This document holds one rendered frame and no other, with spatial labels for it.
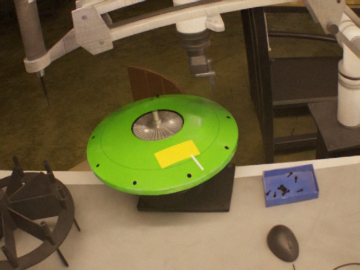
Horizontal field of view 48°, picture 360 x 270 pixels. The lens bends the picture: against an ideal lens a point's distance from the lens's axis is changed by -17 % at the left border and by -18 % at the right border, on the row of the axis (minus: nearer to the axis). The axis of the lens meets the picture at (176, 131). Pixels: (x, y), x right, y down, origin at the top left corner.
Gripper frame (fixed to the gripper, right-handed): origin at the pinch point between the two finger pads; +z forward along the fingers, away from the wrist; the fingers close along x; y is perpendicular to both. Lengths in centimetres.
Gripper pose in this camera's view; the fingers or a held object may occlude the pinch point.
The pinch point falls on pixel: (211, 87)
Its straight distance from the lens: 119.7
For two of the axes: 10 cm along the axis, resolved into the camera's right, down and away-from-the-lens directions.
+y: -9.9, 1.4, 0.5
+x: 0.4, 5.8, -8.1
